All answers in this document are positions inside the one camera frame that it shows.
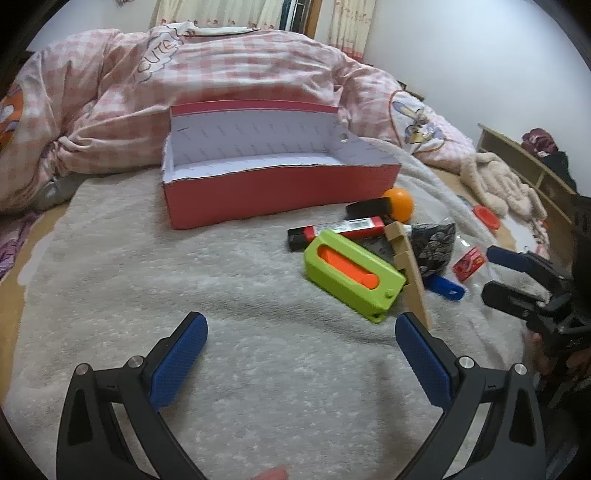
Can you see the red round lid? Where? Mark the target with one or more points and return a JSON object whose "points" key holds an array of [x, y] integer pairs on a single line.
{"points": [[487, 217]]}

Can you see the green box with orange slider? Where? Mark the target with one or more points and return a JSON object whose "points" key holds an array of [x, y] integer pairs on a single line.
{"points": [[351, 277]]}

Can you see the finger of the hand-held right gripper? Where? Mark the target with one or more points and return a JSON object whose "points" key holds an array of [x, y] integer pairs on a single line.
{"points": [[503, 296], [508, 258]]}

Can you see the black patterned bag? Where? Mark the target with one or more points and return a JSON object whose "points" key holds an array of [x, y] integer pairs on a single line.
{"points": [[434, 249]]}

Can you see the beige wooden piece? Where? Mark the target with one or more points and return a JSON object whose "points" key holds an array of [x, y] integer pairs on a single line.
{"points": [[413, 277]]}

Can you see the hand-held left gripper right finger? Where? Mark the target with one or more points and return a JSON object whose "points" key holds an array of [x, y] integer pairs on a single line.
{"points": [[425, 360]]}

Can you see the dark red cloth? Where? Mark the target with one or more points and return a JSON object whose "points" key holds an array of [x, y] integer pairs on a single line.
{"points": [[540, 141]]}

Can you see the clear plastic bottle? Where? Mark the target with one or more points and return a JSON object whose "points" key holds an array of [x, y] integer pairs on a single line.
{"points": [[468, 264]]}

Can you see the black cloth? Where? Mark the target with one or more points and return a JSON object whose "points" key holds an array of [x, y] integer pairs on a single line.
{"points": [[561, 166]]}

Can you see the grey fleece blanket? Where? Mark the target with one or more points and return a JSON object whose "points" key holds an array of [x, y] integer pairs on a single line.
{"points": [[184, 277]]}

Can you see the pink patterned cloth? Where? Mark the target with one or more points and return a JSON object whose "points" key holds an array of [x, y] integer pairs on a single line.
{"points": [[540, 233]]}

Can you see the blue plastic clip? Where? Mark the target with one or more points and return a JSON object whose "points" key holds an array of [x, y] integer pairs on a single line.
{"points": [[445, 287]]}

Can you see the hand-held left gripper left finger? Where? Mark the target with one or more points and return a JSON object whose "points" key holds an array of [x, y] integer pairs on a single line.
{"points": [[178, 364]]}

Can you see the wooden shelf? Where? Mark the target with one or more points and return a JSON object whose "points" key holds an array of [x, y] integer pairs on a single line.
{"points": [[526, 157]]}

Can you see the cream patterned curtain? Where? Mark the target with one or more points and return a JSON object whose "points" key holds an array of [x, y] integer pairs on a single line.
{"points": [[207, 11], [351, 27]]}

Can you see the purple patterned bed sheet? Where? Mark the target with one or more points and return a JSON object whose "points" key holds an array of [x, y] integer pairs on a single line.
{"points": [[9, 249]]}

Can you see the orange ball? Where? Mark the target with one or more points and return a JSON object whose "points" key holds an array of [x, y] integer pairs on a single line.
{"points": [[401, 205]]}

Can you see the wooden window frame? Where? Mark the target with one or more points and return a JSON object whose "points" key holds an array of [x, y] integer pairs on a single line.
{"points": [[314, 16]]}

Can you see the beige plush toy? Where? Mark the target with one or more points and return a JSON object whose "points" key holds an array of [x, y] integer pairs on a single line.
{"points": [[503, 184]]}

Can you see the pink checked quilt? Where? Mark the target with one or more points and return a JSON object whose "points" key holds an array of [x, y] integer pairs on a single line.
{"points": [[231, 64]]}

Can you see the red cardboard box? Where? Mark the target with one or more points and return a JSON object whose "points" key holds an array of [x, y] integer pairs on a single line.
{"points": [[277, 194]]}

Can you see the red and black lighter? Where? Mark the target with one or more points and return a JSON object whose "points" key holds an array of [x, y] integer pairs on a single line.
{"points": [[337, 229]]}

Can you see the tan bed mat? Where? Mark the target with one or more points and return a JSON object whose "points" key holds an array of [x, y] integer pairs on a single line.
{"points": [[450, 179]]}

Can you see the person's left hand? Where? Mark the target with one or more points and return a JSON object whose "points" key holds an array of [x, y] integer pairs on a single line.
{"points": [[272, 473]]}

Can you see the person's right hand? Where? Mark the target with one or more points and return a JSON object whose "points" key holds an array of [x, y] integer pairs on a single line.
{"points": [[538, 360]]}

